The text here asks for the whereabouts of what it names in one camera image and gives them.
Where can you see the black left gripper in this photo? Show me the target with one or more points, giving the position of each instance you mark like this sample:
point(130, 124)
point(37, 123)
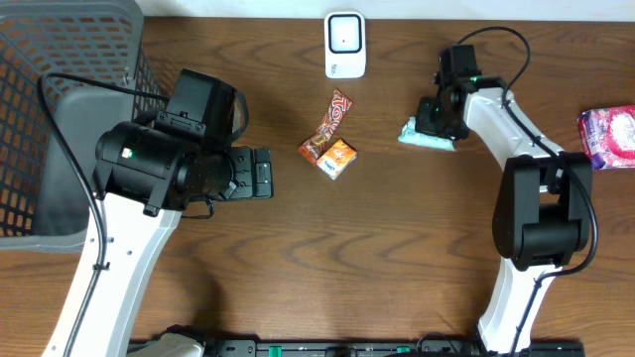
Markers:
point(246, 173)

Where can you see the white barcode scanner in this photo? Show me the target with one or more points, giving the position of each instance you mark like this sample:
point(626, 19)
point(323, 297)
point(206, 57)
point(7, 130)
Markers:
point(344, 39)

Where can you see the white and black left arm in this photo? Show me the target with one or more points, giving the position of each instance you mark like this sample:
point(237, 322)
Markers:
point(146, 175)

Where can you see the red purple snack bag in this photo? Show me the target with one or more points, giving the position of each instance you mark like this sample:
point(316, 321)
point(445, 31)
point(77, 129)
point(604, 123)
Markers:
point(607, 136)

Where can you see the dark grey plastic basket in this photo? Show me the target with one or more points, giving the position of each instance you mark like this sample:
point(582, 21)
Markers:
point(99, 76)

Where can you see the orange small snack packet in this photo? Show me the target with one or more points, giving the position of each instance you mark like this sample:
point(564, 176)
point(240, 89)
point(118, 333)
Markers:
point(336, 159)

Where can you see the teal snack wrapper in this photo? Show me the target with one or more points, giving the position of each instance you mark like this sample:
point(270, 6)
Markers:
point(410, 136)

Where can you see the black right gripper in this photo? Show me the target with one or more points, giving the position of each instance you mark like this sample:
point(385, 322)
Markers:
point(426, 105)

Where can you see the red chocolate bar wrapper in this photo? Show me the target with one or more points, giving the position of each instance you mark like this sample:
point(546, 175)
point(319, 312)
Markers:
point(315, 145)

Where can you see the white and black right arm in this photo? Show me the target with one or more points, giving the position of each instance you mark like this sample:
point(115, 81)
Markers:
point(541, 213)

